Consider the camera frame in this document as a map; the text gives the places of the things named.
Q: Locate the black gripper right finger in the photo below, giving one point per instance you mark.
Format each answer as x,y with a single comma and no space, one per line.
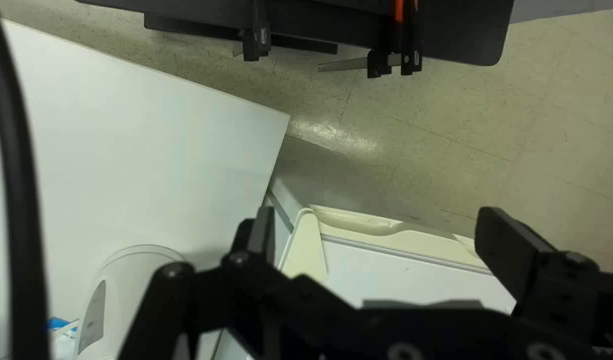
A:
520,257

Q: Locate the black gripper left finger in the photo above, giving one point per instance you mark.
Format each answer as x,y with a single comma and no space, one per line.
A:
253,292

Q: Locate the white rounded appliance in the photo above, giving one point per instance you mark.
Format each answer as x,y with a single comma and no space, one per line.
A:
130,281

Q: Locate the blue packet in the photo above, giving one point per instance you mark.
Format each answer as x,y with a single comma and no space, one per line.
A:
64,332

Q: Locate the black clamp with orange part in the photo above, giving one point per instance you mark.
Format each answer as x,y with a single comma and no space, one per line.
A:
394,56

